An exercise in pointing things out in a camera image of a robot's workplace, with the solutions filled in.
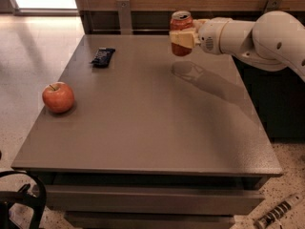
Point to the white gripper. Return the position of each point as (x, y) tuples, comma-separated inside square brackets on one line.
[(210, 35)]

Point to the red coke can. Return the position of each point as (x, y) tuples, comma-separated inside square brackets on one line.
[(180, 20)]

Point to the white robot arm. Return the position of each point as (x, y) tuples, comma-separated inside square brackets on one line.
[(275, 41)]

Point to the red apple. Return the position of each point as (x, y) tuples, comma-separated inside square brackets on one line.
[(58, 97)]

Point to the dark blue snack bar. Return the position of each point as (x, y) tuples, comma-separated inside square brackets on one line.
[(103, 57)]

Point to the grey drawer cabinet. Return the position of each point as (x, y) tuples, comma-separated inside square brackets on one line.
[(153, 141)]

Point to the striped cylindrical tool on floor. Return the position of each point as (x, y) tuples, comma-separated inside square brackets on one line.
[(278, 212)]

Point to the left metal bracket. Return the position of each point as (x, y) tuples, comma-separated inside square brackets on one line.
[(124, 16)]

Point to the metal bracket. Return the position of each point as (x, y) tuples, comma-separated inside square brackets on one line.
[(272, 5), (124, 16)]

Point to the right metal bracket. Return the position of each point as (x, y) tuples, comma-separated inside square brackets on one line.
[(272, 5)]

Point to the black chair frame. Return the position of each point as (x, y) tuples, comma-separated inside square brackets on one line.
[(9, 198)]

